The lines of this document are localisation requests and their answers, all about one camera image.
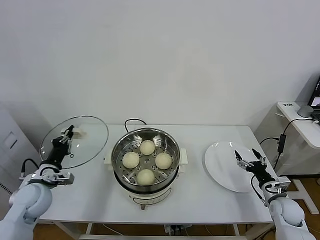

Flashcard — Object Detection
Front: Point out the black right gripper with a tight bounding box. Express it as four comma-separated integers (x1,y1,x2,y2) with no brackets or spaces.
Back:
233,148,276,186

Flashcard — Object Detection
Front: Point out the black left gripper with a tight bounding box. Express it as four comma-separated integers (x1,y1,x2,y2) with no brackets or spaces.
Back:
44,124,76,169

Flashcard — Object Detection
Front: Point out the glass lid with cream handle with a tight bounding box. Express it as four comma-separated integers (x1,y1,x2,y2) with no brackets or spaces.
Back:
39,115,110,170

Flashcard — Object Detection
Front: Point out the round white steamed baozi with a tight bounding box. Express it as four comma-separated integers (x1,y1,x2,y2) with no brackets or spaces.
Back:
121,152,140,169
139,139,155,156
136,168,155,186
154,152,173,170

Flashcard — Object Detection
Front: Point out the stainless steel steamer basket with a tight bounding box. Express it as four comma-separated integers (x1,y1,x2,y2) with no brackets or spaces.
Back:
103,127,188,193

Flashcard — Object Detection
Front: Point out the white round plate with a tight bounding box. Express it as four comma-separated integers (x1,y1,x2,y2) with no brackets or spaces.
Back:
204,140,265,193

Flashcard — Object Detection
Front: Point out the white cabinet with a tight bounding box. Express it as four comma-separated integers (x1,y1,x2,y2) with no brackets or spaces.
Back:
0,102,55,223

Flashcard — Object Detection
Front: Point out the white desk foot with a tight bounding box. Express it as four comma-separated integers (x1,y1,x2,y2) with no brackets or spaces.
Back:
284,177,320,216

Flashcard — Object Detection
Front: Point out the grey round desk object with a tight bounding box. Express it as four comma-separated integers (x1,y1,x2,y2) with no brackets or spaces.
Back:
297,104,315,118

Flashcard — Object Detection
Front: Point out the dark laptop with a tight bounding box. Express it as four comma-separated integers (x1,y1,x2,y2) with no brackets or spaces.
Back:
307,73,320,118

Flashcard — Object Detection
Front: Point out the white power strip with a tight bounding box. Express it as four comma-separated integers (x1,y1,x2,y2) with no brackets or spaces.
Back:
163,224,192,236

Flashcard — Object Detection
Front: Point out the cream electric cooker base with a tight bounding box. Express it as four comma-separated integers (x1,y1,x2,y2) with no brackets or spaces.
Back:
107,163,187,211

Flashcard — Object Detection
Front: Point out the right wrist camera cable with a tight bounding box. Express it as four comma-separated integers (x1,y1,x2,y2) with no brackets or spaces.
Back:
250,174,267,207

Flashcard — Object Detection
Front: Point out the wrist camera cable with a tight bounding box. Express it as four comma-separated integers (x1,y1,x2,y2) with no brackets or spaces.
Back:
19,158,42,181
250,174,267,207

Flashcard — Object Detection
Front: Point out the black hub cable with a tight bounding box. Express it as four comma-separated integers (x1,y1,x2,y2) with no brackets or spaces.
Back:
273,151,283,172
259,136,280,146
282,118,316,136

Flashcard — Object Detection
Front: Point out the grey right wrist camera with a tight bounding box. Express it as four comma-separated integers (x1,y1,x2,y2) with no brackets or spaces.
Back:
272,177,292,195

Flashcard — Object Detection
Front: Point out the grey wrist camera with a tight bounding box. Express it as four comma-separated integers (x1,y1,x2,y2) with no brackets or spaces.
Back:
53,172,75,186
272,177,292,195

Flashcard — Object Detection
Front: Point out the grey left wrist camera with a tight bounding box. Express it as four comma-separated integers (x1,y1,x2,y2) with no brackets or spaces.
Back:
53,172,75,186

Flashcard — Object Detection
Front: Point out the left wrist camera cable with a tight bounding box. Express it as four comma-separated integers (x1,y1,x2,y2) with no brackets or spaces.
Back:
19,158,42,181

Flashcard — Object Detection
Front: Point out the black cooker power cable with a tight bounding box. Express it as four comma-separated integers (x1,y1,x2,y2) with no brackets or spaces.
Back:
124,118,148,135

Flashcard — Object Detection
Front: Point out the white table frame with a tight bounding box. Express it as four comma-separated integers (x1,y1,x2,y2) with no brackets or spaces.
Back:
37,221,282,240

